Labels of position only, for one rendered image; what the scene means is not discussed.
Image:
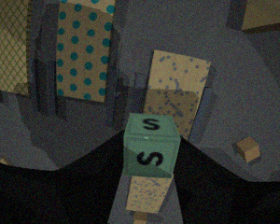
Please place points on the green cube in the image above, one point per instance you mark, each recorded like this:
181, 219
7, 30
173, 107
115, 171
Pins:
150, 146

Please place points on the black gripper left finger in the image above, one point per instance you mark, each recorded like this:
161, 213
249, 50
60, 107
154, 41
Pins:
82, 192

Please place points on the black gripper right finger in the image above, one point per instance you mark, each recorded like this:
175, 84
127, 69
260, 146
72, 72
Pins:
209, 194

